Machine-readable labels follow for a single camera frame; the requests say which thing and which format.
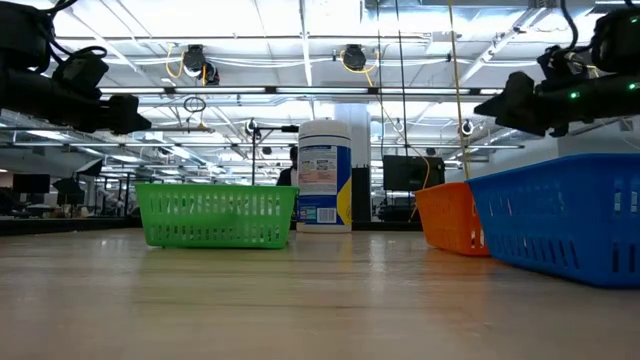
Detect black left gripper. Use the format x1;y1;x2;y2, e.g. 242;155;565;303
39;74;154;135

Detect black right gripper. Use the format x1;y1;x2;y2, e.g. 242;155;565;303
473;70;601;138

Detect blue plastic basket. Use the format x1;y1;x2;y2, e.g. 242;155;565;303
465;152;640;290

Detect black monitor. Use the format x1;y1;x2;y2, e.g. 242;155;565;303
382;154;446;192
12;173;51;195

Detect orange plastic basket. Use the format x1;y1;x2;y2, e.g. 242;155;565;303
413;180;492;259

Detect green plastic basket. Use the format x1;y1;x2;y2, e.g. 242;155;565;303
134;182;301;250

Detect person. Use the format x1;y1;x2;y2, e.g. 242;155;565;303
276;145;300;187

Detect black upright panel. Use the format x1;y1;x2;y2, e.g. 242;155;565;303
351;166;372;225

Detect white blue yellow wipes canister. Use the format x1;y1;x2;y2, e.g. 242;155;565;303
296;119;353;234

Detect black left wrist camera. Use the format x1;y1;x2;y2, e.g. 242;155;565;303
52;45;110;96

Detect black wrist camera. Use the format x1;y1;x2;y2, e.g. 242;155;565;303
52;45;110;96
536;43;594;92

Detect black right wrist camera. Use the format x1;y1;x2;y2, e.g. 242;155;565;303
536;43;594;92

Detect black left wrist camera cable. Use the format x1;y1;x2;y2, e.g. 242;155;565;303
37;0;109;64

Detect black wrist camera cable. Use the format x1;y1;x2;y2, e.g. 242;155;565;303
558;0;601;57
37;0;109;64

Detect yellow hanging cable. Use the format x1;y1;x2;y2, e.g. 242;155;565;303
446;0;472;181

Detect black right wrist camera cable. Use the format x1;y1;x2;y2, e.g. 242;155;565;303
558;0;601;57

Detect black camera stand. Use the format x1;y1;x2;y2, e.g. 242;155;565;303
247;118;301;186

